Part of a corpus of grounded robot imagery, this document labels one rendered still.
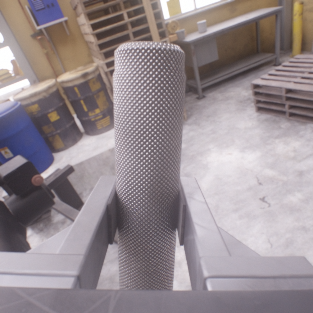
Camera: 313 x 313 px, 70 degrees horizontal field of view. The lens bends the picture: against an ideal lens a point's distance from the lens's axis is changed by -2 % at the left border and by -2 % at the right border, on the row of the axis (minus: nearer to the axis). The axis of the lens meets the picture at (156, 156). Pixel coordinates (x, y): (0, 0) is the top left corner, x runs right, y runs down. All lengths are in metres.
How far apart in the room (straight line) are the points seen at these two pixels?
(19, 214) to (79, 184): 1.45
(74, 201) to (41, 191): 1.03
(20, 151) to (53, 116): 0.64
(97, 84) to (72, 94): 0.36
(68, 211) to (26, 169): 0.51
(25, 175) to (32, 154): 1.35
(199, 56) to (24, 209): 3.85
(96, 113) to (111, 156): 0.69
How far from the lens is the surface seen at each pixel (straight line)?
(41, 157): 3.20
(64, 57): 4.64
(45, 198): 1.88
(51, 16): 4.37
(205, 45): 4.69
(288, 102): 3.56
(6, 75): 8.29
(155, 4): 3.67
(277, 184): 2.61
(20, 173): 1.79
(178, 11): 5.27
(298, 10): 6.05
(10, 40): 4.51
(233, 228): 2.23
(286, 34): 6.61
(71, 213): 2.00
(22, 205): 1.87
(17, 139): 3.06
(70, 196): 2.80
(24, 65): 4.52
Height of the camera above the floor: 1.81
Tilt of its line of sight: 33 degrees down
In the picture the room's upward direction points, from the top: 19 degrees counter-clockwise
